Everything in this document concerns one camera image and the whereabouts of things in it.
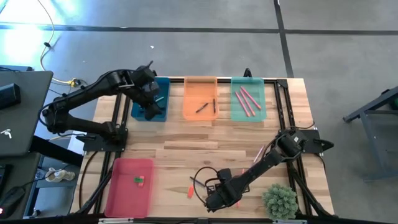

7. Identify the pinkish red plastic bin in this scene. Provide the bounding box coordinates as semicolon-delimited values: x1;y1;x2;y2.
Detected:
104;157;155;218

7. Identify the dark grey desk top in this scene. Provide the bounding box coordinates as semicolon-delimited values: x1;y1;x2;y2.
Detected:
0;70;54;157

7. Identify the white plastic object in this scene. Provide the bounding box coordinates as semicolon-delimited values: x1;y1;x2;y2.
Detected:
45;167;76;183

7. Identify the black desk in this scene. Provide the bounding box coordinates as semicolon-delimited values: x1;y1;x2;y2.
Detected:
0;135;85;220

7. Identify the blue-grey metal cart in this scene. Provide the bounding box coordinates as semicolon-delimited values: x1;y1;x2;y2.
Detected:
343;85;398;183

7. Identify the black floor tape strip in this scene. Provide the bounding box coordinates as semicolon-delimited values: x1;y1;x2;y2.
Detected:
0;23;398;35
272;0;295;78

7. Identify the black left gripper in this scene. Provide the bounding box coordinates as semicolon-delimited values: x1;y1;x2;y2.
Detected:
131;63;162;108

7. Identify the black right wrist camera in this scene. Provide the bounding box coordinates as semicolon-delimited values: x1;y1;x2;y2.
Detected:
217;167;233;183

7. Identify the black computer mouse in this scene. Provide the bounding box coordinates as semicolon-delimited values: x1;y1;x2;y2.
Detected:
0;185;26;218

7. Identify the thin purple pen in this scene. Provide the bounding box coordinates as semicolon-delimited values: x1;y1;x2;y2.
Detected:
252;144;266;164

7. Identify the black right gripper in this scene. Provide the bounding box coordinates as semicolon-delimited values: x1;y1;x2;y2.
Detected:
203;176;250;213

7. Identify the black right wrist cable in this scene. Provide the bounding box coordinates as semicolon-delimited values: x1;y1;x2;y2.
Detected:
192;166;220;206

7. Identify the blue plastic bin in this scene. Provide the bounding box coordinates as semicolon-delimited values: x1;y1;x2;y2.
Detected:
131;76;172;123

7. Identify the black aluminium rail frame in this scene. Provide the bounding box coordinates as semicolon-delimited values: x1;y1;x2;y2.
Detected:
74;70;335;218

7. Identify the teal translucent plastic bin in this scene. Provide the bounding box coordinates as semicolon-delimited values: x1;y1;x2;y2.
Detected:
229;77;267;123

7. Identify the yellow floor cable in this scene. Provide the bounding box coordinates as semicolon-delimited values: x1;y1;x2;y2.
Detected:
37;0;78;86

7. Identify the artificial green plant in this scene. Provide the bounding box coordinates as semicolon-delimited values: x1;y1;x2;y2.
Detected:
261;182;299;221

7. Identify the black box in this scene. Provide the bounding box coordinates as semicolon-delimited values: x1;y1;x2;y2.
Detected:
0;83;22;110

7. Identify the orange translucent plastic bin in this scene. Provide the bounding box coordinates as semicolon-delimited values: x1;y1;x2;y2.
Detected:
182;75;220;121

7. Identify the white paper sheet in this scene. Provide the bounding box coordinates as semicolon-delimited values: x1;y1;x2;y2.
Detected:
67;133;90;156

